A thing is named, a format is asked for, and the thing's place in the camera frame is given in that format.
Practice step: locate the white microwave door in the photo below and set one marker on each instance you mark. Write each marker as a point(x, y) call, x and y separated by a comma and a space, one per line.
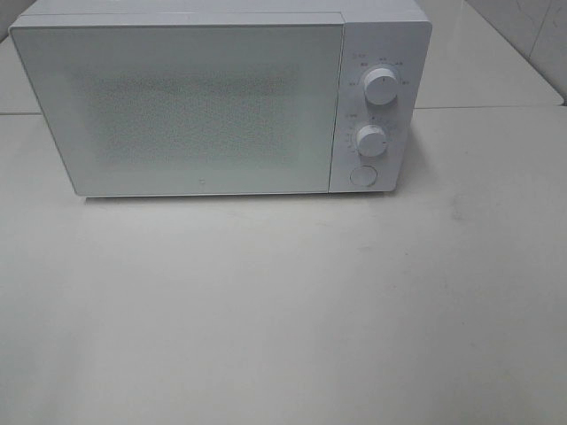
point(167, 111)

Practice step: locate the white microwave oven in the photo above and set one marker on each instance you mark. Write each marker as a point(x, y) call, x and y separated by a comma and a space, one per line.
point(373, 33)

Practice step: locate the white dial knob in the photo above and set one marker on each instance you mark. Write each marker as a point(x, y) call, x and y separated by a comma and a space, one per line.
point(371, 141)
point(380, 84)

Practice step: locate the round white door button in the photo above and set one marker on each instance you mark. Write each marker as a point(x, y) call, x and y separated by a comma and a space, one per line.
point(363, 176)

